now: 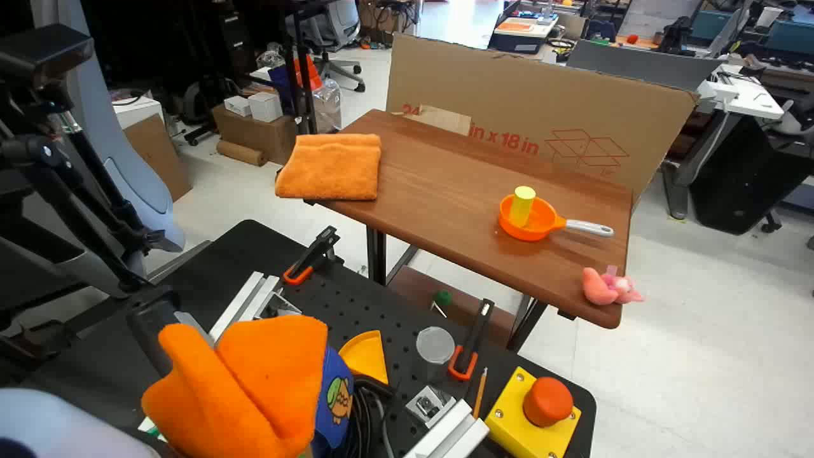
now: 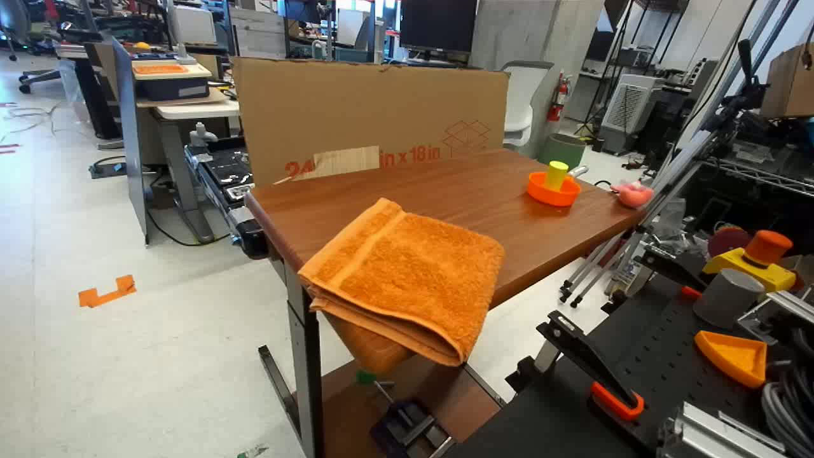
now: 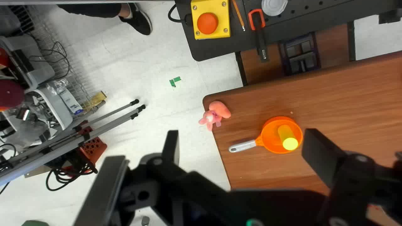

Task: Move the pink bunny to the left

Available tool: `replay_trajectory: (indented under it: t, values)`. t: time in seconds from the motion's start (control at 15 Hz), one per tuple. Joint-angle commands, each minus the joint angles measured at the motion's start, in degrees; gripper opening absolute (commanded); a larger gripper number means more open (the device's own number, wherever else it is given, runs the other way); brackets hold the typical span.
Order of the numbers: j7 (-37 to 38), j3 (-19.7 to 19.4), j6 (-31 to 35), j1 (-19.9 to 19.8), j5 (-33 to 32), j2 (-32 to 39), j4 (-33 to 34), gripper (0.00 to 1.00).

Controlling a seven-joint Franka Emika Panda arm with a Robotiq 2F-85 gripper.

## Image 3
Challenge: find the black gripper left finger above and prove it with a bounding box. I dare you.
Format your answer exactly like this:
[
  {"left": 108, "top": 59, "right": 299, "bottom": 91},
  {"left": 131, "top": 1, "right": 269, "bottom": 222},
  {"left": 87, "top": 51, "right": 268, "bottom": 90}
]
[{"left": 141, "top": 129, "right": 199, "bottom": 198}]

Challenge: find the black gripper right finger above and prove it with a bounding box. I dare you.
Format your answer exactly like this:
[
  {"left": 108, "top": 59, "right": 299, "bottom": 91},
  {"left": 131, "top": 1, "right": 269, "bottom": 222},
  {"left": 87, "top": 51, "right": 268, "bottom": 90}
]
[{"left": 300, "top": 126, "right": 402, "bottom": 198}]

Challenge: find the pink piece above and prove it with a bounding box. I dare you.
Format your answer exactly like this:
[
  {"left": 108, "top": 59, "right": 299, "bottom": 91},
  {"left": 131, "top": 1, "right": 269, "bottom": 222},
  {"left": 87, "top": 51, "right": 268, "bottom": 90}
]
[{"left": 199, "top": 99, "right": 233, "bottom": 130}]

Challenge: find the yellow cylinder block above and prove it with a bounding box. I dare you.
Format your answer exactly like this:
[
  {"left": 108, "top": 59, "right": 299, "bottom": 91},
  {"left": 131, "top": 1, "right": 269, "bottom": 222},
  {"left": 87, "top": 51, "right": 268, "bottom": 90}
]
[{"left": 277, "top": 123, "right": 300, "bottom": 152}]

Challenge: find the orange plastic bowl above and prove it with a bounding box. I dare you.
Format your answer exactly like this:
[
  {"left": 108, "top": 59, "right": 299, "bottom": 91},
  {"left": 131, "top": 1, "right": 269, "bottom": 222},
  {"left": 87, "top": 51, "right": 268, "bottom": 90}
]
[{"left": 228, "top": 115, "right": 305, "bottom": 155}]

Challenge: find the green tape mark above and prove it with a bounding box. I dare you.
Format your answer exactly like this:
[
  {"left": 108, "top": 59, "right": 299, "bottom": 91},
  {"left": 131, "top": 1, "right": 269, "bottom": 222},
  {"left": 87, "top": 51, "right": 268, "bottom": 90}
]
[{"left": 169, "top": 75, "right": 184, "bottom": 89}]

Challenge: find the red perforated block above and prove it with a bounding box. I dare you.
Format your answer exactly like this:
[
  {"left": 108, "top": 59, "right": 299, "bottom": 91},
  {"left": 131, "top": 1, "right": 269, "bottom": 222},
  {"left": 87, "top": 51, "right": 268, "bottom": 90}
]
[{"left": 79, "top": 135, "right": 109, "bottom": 165}]

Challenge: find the yellow flat package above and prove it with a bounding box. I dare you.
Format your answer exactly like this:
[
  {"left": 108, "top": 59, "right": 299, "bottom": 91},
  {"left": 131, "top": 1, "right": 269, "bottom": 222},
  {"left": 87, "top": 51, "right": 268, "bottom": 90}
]
[{"left": 81, "top": 89, "right": 108, "bottom": 114}]

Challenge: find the black tripod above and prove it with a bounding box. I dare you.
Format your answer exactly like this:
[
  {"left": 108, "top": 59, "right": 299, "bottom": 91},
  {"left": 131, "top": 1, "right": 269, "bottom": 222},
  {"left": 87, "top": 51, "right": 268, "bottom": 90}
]
[{"left": 0, "top": 98, "right": 147, "bottom": 185}]

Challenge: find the black sneaker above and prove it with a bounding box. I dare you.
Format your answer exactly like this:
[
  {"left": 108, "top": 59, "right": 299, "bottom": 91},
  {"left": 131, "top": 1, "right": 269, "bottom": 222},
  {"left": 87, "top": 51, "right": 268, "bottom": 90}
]
[{"left": 118, "top": 2, "right": 155, "bottom": 36}]

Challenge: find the yellow emergency stop box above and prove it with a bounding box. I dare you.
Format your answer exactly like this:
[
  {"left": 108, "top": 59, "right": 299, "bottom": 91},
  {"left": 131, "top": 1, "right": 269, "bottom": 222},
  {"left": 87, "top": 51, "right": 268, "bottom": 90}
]
[{"left": 190, "top": 0, "right": 233, "bottom": 41}]

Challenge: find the black perforated cart top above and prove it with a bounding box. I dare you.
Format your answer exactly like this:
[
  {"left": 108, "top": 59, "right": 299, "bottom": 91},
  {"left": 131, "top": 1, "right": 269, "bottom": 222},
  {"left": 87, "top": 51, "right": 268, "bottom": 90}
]
[{"left": 175, "top": 0, "right": 402, "bottom": 62}]

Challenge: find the orange pencil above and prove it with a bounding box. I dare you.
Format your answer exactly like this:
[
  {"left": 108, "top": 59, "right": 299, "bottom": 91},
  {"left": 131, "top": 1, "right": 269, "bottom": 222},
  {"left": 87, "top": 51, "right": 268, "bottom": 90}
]
[{"left": 231, "top": 0, "right": 248, "bottom": 32}]

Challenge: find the black trouser leg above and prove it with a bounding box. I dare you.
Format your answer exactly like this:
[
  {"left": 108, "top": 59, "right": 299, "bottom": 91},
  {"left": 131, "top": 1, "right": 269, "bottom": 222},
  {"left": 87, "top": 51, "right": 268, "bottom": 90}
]
[{"left": 55, "top": 2, "right": 136, "bottom": 19}]

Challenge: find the grey round disc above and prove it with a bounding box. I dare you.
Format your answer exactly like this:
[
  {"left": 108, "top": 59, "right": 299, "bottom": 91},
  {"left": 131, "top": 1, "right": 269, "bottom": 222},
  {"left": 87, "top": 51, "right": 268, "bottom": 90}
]
[{"left": 260, "top": 0, "right": 290, "bottom": 19}]

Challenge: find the grey white machine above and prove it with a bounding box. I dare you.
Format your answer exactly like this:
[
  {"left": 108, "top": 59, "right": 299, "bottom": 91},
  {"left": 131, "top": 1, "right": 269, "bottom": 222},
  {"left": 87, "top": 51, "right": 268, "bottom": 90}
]
[{"left": 0, "top": 34, "right": 57, "bottom": 90}]

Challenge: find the dark red ball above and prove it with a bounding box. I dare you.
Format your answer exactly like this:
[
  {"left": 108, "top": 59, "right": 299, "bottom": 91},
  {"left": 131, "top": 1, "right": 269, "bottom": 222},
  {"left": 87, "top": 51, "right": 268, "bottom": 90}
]
[{"left": 0, "top": 79, "right": 27, "bottom": 111}]

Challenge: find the black floor cable bundle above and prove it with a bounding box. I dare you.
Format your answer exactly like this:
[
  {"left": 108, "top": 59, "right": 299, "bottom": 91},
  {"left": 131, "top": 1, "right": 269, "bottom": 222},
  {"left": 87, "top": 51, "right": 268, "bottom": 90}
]
[{"left": 43, "top": 159, "right": 101, "bottom": 192}]

